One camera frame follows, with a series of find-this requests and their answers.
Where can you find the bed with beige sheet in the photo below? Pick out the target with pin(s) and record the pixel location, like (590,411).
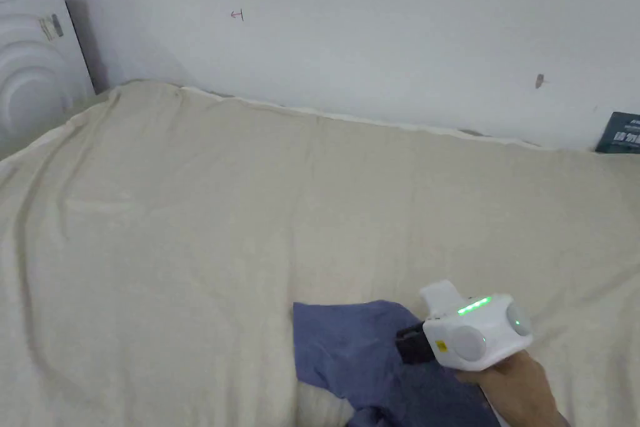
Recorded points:
(200,247)

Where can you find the dark blue shirt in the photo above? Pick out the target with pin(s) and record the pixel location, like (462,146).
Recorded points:
(360,352)

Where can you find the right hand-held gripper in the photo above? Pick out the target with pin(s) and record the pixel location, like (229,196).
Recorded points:
(470,334)

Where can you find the person's right hand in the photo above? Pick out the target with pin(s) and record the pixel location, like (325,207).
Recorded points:
(520,387)

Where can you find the white washing machine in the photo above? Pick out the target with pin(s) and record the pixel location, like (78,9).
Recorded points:
(35,62)

